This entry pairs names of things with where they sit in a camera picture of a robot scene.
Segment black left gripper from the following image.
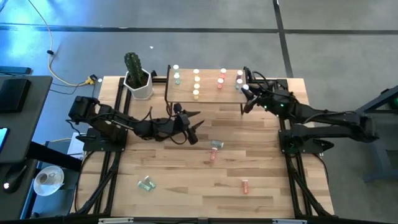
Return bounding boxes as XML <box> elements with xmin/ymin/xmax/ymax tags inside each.
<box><xmin>152</xmin><ymin>103</ymin><xmax>205</xmax><ymax>146</ymax></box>

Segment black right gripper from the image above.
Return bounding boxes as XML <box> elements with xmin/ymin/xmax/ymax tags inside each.
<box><xmin>243</xmin><ymin>81</ymin><xmax>296</xmax><ymax>118</ymax></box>

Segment wooden shelf black metal legs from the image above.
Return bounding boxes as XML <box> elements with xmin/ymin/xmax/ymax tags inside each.
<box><xmin>164</xmin><ymin>64</ymin><xmax>252</xmax><ymax>115</ymax></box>

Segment white faceted plant pot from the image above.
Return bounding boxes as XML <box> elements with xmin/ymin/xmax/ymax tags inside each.
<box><xmin>123</xmin><ymin>68</ymin><xmax>154</xmax><ymax>100</ymax></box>

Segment green cactus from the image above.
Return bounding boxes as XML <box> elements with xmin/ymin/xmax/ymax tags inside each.
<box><xmin>124</xmin><ymin>52</ymin><xmax>147</xmax><ymax>89</ymax></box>

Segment white paper sheet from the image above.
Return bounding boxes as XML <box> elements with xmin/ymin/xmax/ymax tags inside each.
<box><xmin>67</xmin><ymin>132</ymin><xmax>87</xmax><ymax>160</ymax></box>

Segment blue-grey metal cart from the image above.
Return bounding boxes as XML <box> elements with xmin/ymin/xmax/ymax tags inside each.
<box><xmin>345</xmin><ymin>85</ymin><xmax>398</xmax><ymax>183</ymax></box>

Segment black desk crossbar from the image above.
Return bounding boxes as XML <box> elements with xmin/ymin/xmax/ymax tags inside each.
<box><xmin>27</xmin><ymin>141</ymin><xmax>83</xmax><ymax>172</ymax></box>

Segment small coffee cup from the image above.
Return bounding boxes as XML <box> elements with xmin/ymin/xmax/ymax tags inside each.
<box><xmin>36</xmin><ymin>172</ymin><xmax>50</xmax><ymax>185</ymax></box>

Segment black desk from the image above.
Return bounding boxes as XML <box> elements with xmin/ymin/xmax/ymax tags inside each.
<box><xmin>0</xmin><ymin>75</ymin><xmax>53</xmax><ymax>222</ymax></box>

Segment black flat box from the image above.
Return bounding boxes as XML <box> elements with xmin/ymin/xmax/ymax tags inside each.
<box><xmin>0</xmin><ymin>78</ymin><xmax>32</xmax><ymax>114</ymax></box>

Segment black bar-shaped device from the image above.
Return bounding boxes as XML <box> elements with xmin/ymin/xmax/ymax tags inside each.
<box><xmin>0</xmin><ymin>65</ymin><xmax>32</xmax><ymax>75</ymax></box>

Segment black computer mouse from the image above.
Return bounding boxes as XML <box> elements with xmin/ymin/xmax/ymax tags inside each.
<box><xmin>2</xmin><ymin>164</ymin><xmax>28</xmax><ymax>194</ymax></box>

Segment smartphone with lit screen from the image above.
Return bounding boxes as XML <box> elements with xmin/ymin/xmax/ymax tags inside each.
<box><xmin>0</xmin><ymin>127</ymin><xmax>9</xmax><ymax>154</ymax></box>

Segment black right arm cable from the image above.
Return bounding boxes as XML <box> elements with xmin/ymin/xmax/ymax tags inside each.
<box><xmin>250</xmin><ymin>70</ymin><xmax>280</xmax><ymax>86</ymax></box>

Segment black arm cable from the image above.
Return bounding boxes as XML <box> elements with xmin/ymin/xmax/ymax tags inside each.
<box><xmin>146</xmin><ymin>102</ymin><xmax>175</xmax><ymax>124</ymax></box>
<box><xmin>250</xmin><ymin>70</ymin><xmax>280</xmax><ymax>86</ymax></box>

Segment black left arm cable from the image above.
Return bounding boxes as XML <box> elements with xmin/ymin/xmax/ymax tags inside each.
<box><xmin>146</xmin><ymin>102</ymin><xmax>175</xmax><ymax>124</ymax></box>

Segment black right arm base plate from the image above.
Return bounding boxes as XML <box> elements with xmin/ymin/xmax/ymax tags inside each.
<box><xmin>278</xmin><ymin>129</ymin><xmax>335</xmax><ymax>156</ymax></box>

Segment thin black floor cable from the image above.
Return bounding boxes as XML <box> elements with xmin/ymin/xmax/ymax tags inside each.
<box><xmin>49</xmin><ymin>81</ymin><xmax>98</xmax><ymax>105</ymax></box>

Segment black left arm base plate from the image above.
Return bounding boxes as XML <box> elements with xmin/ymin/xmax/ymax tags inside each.
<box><xmin>76</xmin><ymin>129</ymin><xmax>128</xmax><ymax>153</ymax></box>

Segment black aluminium table frame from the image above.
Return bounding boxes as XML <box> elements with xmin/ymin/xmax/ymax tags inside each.
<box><xmin>74</xmin><ymin>76</ymin><xmax>335</xmax><ymax>224</ymax></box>

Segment silver metal bracket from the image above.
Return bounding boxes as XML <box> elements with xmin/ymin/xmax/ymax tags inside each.
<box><xmin>98</xmin><ymin>217</ymin><xmax>134</xmax><ymax>224</ymax></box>
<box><xmin>272</xmin><ymin>218</ymin><xmax>308</xmax><ymax>224</ymax></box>

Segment yellow cable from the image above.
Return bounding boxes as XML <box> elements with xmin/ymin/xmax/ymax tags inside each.
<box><xmin>27</xmin><ymin>0</ymin><xmax>90</xmax><ymax>87</ymax></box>

